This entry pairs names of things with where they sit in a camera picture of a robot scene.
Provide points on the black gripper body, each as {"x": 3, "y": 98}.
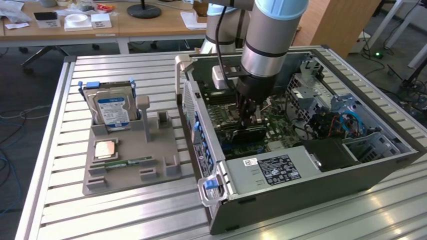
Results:
{"x": 256, "y": 87}

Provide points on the graphics card with black fan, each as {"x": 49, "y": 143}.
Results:
{"x": 250, "y": 136}

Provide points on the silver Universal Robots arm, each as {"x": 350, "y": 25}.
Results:
{"x": 270, "y": 37}

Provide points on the CPU socket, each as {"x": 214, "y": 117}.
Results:
{"x": 230, "y": 111}

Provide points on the metal socket cover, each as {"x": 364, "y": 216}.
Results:
{"x": 268, "y": 105}

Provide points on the green RAM stick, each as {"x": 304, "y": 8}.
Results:
{"x": 229, "y": 128}
{"x": 118, "y": 162}

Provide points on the black RAM slot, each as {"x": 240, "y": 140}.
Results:
{"x": 221, "y": 101}
{"x": 221, "y": 98}

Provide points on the green motherboard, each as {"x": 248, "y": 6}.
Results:
{"x": 284, "y": 127}

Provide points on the blue expansion slot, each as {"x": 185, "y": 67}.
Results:
{"x": 228, "y": 146}

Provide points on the blue card retention clip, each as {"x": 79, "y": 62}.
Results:
{"x": 209, "y": 160}
{"x": 198, "y": 127}
{"x": 205, "y": 151}

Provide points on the silver drive cage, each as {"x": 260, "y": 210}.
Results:
{"x": 308, "y": 100}

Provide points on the grey power supply unit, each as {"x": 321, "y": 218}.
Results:
{"x": 244, "y": 180}

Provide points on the blue case release latch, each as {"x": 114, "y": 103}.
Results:
{"x": 210, "y": 187}

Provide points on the white paper stack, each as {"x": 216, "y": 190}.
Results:
{"x": 190, "y": 22}

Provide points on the small cardboard box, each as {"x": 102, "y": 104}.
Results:
{"x": 200, "y": 11}

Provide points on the grey plastic parts rack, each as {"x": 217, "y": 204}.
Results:
{"x": 137, "y": 150}

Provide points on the open grey PC case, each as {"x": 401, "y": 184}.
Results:
{"x": 301, "y": 200}

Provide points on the white box with red button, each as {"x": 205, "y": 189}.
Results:
{"x": 362, "y": 45}

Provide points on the wooden cabinet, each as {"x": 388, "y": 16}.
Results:
{"x": 358, "y": 35}

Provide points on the silver disk bay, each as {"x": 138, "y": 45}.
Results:
{"x": 377, "y": 147}

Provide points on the device with green light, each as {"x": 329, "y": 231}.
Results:
{"x": 378, "y": 54}

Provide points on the hard disk in blue carrier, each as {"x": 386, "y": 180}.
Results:
{"x": 111, "y": 110}

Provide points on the copper-toned CPU chip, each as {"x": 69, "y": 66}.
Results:
{"x": 105, "y": 150}

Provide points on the black round lamp base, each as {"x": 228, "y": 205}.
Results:
{"x": 143, "y": 12}

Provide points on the black tripod stand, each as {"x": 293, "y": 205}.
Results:
{"x": 414, "y": 75}

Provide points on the white labelled box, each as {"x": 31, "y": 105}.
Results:
{"x": 101, "y": 20}

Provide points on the small red item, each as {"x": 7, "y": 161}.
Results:
{"x": 105, "y": 8}

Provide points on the white square base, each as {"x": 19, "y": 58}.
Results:
{"x": 78, "y": 27}

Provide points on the black chair base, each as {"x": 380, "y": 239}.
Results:
{"x": 41, "y": 53}

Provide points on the white box with black top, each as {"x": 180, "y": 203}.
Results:
{"x": 49, "y": 23}

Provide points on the wooden desk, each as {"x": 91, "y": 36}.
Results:
{"x": 34, "y": 32}

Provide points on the grey cup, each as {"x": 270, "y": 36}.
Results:
{"x": 49, "y": 3}

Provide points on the white card with red print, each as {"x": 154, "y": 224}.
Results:
{"x": 17, "y": 25}

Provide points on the crumpled clear plastic bag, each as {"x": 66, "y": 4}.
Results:
{"x": 14, "y": 12}

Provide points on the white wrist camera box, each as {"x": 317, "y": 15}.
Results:
{"x": 221, "y": 78}

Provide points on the white table frame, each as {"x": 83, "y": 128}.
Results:
{"x": 420, "y": 58}

